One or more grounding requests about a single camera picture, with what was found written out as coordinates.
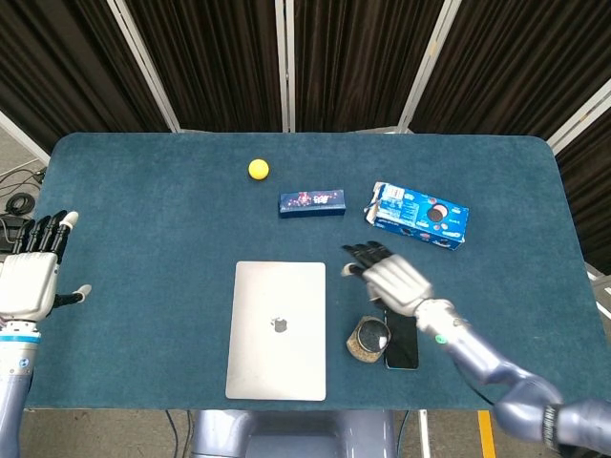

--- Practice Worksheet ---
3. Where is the black floor device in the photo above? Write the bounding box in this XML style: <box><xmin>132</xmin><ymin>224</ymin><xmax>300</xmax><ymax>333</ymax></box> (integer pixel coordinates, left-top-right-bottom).
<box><xmin>0</xmin><ymin>214</ymin><xmax>32</xmax><ymax>254</ymax></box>

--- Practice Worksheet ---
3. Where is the dark pleated screen panel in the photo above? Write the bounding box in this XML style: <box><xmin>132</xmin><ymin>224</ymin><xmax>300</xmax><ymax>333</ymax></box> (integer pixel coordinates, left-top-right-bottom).
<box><xmin>114</xmin><ymin>0</ymin><xmax>293</xmax><ymax>134</ymax></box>
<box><xmin>0</xmin><ymin>0</ymin><xmax>181</xmax><ymax>166</ymax></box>
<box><xmin>398</xmin><ymin>0</ymin><xmax>611</xmax><ymax>144</ymax></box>
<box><xmin>285</xmin><ymin>0</ymin><xmax>459</xmax><ymax>134</ymax></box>
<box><xmin>548</xmin><ymin>80</ymin><xmax>611</xmax><ymax>268</ymax></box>

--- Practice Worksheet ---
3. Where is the blue felt table cloth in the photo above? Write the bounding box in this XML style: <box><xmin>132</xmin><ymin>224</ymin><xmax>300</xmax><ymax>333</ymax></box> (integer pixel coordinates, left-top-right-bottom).
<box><xmin>23</xmin><ymin>132</ymin><xmax>601</xmax><ymax>412</ymax></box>

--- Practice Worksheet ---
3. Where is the dark blue long box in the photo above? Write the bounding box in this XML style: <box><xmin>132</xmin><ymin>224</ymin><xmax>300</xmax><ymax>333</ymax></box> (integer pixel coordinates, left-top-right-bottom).
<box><xmin>278</xmin><ymin>189</ymin><xmax>347</xmax><ymax>219</ymax></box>

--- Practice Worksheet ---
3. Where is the white table leg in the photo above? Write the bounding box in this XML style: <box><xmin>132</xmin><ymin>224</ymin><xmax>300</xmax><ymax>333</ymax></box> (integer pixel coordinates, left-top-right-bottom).
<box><xmin>418</xmin><ymin>409</ymin><xmax>432</xmax><ymax>458</ymax></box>

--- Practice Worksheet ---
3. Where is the grey-blue robot torso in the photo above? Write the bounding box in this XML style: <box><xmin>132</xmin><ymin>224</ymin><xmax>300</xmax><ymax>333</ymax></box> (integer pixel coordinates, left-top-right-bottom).
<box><xmin>190</xmin><ymin>409</ymin><xmax>397</xmax><ymax>458</ymax></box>

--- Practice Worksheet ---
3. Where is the grain jar with black lid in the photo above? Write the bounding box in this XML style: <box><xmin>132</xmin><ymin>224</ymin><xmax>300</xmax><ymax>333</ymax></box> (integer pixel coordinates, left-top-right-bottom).
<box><xmin>347</xmin><ymin>314</ymin><xmax>392</xmax><ymax>364</ymax></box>

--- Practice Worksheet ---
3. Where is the silver closed laptop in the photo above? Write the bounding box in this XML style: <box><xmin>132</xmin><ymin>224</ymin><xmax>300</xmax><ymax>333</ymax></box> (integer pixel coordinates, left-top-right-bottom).
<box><xmin>224</xmin><ymin>260</ymin><xmax>327</xmax><ymax>402</ymax></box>

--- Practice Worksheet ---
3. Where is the blue Oreo cookie box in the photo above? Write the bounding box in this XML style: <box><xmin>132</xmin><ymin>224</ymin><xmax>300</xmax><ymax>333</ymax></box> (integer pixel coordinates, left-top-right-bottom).
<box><xmin>365</xmin><ymin>180</ymin><xmax>470</xmax><ymax>252</ymax></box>

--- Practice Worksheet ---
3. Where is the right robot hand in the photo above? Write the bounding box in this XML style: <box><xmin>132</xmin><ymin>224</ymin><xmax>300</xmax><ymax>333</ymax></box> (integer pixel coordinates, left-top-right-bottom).
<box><xmin>339</xmin><ymin>240</ymin><xmax>435</xmax><ymax>319</ymax></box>

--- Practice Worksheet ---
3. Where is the coiled black cable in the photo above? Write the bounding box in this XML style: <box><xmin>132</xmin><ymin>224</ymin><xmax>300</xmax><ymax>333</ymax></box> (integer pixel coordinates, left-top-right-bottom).
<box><xmin>5</xmin><ymin>193</ymin><xmax>37</xmax><ymax>216</ymax></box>

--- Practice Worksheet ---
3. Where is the black smartphone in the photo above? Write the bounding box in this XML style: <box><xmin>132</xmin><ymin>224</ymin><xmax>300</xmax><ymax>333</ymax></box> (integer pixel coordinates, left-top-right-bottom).
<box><xmin>384</xmin><ymin>307</ymin><xmax>420</xmax><ymax>371</ymax></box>

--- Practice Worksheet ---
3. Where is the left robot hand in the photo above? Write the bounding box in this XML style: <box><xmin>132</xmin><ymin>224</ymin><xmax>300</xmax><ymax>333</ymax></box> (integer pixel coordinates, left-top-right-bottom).
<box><xmin>0</xmin><ymin>210</ymin><xmax>93</xmax><ymax>322</ymax></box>

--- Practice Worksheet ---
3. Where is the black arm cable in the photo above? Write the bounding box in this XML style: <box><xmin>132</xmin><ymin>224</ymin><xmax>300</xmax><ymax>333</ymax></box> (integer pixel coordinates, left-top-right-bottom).
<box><xmin>453</xmin><ymin>362</ymin><xmax>498</xmax><ymax>407</ymax></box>

